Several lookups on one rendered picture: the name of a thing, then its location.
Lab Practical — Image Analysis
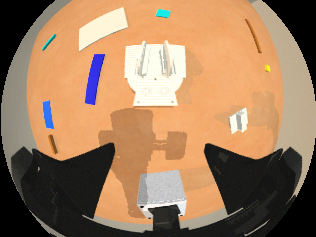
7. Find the small teal square tile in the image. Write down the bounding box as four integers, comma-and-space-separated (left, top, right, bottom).
157, 9, 170, 18

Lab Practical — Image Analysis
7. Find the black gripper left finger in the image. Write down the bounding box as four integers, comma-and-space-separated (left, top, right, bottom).
32, 142, 116, 219

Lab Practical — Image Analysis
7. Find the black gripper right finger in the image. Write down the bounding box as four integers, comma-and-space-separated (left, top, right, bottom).
203, 143, 283, 215

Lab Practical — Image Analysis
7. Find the blue flat rectangular plate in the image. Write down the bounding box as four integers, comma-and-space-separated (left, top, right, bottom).
42, 99, 54, 130

